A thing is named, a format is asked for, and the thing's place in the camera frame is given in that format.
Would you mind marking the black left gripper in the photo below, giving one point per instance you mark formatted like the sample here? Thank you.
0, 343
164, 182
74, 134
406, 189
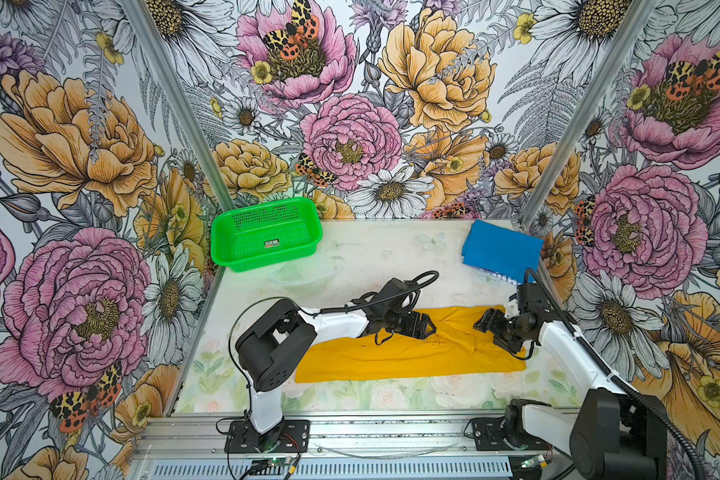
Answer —
418, 332

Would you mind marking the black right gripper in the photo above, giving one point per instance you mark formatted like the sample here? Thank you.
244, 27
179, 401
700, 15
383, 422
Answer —
491, 320

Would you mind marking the yellow t-shirt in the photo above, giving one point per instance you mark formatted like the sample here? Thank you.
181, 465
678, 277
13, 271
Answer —
456, 348

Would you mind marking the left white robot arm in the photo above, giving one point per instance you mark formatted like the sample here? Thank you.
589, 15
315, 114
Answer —
269, 351

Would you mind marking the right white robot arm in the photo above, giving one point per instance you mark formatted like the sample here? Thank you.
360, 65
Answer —
617, 433

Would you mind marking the folded blue t-shirt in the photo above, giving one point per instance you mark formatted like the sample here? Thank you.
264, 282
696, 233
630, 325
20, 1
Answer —
503, 253

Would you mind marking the green plastic basket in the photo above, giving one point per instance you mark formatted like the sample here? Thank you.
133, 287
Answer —
265, 234

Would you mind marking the small green circuit board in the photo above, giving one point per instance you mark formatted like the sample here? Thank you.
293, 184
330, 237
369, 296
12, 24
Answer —
282, 462

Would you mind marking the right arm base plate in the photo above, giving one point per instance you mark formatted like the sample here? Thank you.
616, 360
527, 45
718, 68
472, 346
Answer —
488, 435

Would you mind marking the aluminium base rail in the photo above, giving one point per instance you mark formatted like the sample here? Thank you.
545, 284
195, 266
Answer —
386, 445

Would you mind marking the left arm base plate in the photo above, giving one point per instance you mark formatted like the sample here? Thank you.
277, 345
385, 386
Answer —
289, 436

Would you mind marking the right aluminium corner post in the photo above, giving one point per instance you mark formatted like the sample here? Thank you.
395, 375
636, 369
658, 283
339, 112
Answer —
626, 36

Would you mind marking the aluminium corner post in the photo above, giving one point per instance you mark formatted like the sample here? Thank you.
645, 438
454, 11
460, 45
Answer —
626, 36
161, 63

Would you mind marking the left aluminium corner post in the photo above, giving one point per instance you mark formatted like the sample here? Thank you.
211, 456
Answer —
161, 63

